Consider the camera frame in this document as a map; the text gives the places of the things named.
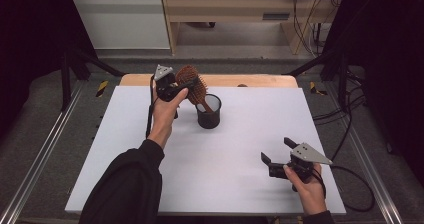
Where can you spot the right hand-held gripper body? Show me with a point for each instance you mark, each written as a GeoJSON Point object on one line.
{"type": "Point", "coordinates": [310, 155]}

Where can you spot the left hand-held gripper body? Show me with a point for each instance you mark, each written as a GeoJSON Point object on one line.
{"type": "Point", "coordinates": [165, 84]}

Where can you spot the brown wooden paddle hairbrush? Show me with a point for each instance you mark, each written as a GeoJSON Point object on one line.
{"type": "Point", "coordinates": [200, 93]}

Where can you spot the black mesh cup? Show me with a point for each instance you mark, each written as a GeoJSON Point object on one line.
{"type": "Point", "coordinates": [208, 120]}

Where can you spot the person's left hand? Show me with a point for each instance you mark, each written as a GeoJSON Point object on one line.
{"type": "Point", "coordinates": [163, 117]}

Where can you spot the person's right hand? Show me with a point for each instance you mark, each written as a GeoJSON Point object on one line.
{"type": "Point", "coordinates": [310, 194]}

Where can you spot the white board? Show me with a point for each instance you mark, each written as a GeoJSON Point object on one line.
{"type": "Point", "coordinates": [226, 177]}

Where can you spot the yellow black tape mark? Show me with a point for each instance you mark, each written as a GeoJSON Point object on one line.
{"type": "Point", "coordinates": [102, 88]}
{"type": "Point", "coordinates": [313, 88]}

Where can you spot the light wooden table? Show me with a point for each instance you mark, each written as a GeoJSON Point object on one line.
{"type": "Point", "coordinates": [253, 80]}

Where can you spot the white cabinet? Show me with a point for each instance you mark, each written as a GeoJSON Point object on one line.
{"type": "Point", "coordinates": [123, 24]}

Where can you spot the wooden desk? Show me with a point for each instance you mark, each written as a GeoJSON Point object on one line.
{"type": "Point", "coordinates": [230, 9]}

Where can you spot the aluminium rail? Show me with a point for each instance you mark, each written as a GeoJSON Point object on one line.
{"type": "Point", "coordinates": [370, 167]}
{"type": "Point", "coordinates": [43, 150]}

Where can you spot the black frame strut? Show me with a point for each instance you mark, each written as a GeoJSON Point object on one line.
{"type": "Point", "coordinates": [342, 80]}
{"type": "Point", "coordinates": [65, 80]}

